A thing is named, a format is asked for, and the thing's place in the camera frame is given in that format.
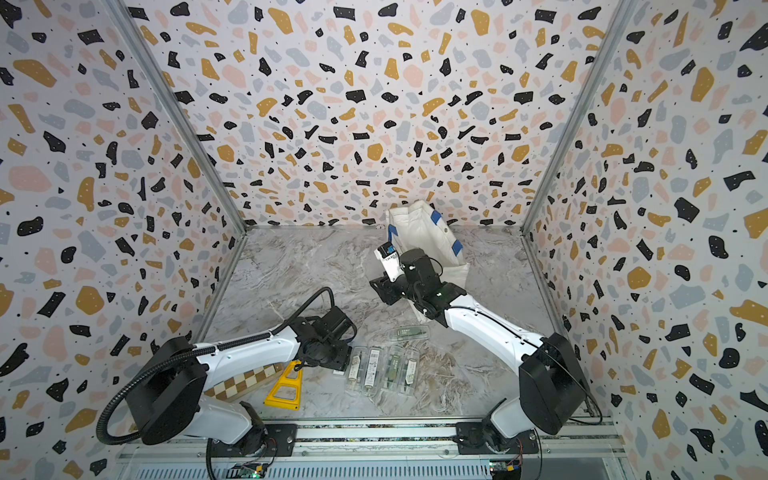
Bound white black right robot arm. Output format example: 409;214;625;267
369;242;590;453

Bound green compass set horizontal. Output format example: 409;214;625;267
394;325;430;342

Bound brown checkered chess board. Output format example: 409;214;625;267
204;363;284;402

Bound green compass set case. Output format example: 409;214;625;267
383;351;402;391

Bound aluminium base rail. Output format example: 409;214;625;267
114;417;634;479

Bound white canvas bag blue handles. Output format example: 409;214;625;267
386;201;476;333

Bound clear compass set rightmost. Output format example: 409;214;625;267
402;352;419;394

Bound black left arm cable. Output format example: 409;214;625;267
95;286;336;446

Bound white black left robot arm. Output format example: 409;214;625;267
126;306;357;455

